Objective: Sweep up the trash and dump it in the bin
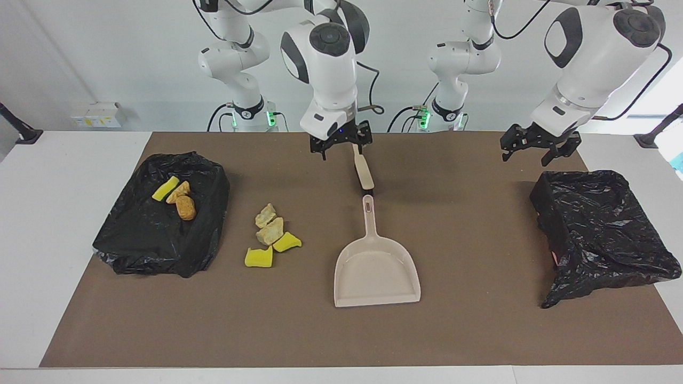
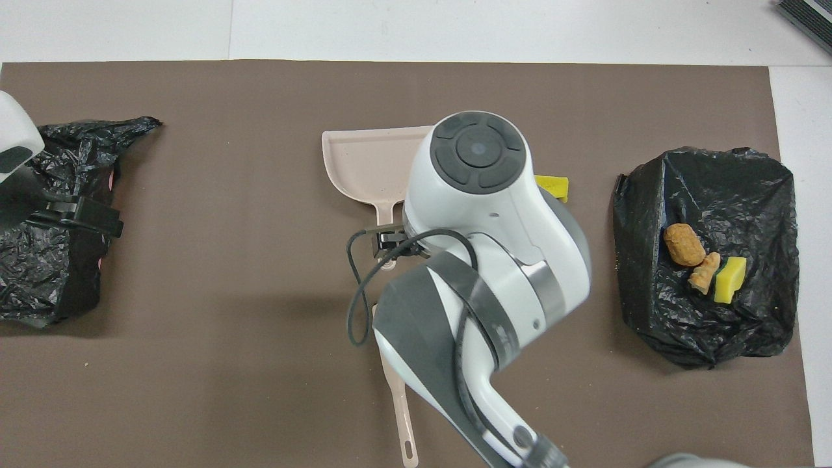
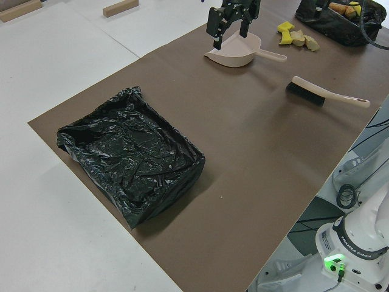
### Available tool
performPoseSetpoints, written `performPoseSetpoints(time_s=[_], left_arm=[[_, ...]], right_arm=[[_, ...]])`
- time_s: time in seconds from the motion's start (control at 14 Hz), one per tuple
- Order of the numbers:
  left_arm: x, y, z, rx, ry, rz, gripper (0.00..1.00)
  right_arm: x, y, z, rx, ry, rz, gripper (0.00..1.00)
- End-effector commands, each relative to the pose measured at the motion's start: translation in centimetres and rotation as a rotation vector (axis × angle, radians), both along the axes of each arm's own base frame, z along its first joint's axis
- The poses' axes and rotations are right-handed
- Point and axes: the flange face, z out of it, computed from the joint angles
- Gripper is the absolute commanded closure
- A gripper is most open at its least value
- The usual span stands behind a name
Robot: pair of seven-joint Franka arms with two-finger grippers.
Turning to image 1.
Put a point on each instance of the small beige sponge chunk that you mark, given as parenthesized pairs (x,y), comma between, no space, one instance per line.
(265,216)

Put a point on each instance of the notched yellow sponge piece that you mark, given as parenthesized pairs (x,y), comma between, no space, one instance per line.
(259,258)

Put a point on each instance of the brown oval bread roll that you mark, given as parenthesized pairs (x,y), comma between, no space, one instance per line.
(186,208)

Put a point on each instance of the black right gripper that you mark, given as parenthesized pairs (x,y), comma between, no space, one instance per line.
(341,136)

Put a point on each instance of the beige plastic dustpan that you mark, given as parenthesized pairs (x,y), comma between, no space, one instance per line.
(376,272)

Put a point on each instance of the black stand base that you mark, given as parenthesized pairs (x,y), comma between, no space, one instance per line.
(648,141)
(26,136)

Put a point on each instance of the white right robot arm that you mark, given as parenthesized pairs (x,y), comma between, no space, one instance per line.
(331,80)

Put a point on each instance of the brown table mat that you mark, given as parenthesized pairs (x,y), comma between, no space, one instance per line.
(480,320)

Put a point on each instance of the white wall socket box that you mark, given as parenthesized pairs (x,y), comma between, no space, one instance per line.
(96,116)

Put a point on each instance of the green and yellow sponge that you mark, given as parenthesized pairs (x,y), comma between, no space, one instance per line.
(165,189)

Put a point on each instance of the large beige sponge chunk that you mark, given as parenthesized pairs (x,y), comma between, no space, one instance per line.
(269,233)

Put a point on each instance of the yellow sponge wedge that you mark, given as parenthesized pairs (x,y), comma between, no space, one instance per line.
(287,242)

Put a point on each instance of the black bag covered bin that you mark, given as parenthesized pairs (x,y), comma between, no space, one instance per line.
(139,245)

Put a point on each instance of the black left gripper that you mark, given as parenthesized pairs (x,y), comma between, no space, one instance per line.
(549,140)

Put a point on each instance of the black bag with loose corner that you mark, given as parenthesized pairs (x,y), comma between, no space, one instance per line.
(603,234)

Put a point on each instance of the teal object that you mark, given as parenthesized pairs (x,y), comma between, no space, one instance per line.
(678,162)

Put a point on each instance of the orange bread piece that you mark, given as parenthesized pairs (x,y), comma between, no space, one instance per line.
(179,192)

